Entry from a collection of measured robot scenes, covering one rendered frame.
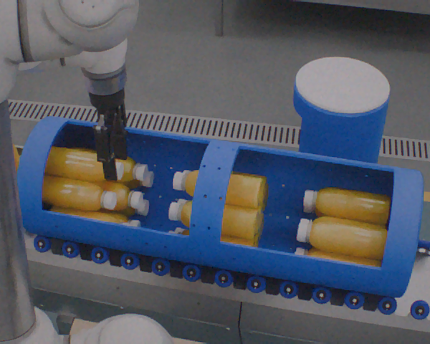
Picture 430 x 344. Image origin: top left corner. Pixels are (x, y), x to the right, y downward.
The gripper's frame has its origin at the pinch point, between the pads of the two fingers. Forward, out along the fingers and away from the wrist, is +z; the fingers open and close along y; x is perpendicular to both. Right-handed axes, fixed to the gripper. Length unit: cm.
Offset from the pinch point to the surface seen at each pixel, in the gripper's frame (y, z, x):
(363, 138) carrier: 51, 25, -55
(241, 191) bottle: -2.6, 1.4, -29.4
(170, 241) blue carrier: -14.2, 7.9, -16.4
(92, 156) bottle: -0.1, 0.3, 5.5
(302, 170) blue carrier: 13.3, 7.1, -40.8
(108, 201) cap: -6.8, 6.7, -0.1
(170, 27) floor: 247, 121, 61
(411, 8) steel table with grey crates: 254, 92, -78
